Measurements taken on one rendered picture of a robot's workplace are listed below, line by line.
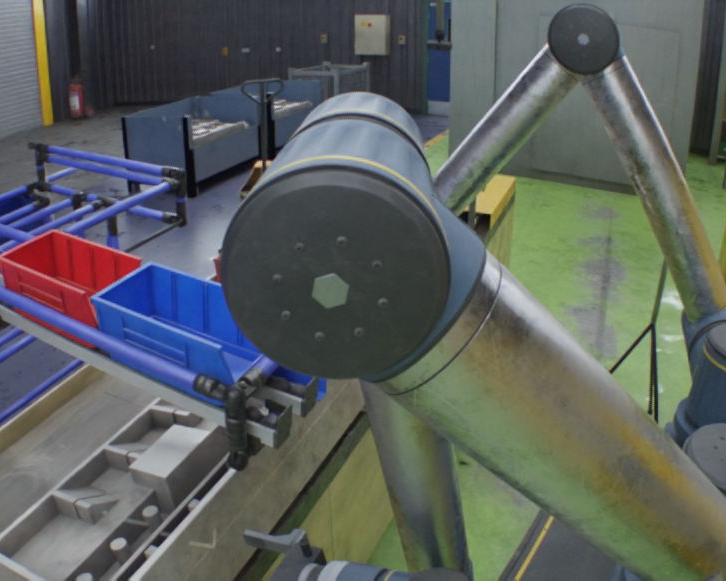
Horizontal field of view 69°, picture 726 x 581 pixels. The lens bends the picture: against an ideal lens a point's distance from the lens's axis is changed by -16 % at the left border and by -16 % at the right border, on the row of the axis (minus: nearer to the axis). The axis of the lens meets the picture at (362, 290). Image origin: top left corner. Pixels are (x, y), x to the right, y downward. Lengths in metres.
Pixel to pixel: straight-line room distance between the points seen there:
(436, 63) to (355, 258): 10.41
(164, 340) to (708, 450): 0.92
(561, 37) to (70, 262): 1.12
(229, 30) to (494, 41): 7.01
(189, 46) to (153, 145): 7.00
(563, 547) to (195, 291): 1.33
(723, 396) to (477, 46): 5.86
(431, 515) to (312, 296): 0.53
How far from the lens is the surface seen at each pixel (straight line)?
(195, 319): 1.16
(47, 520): 1.31
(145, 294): 1.20
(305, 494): 1.44
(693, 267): 1.59
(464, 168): 1.33
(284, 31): 11.95
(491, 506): 2.51
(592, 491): 0.53
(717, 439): 1.11
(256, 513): 1.25
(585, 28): 1.24
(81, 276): 1.36
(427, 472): 0.80
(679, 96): 6.88
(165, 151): 6.40
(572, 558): 1.92
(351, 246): 0.36
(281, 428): 0.98
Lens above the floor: 1.78
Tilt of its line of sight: 26 degrees down
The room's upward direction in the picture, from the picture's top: straight up
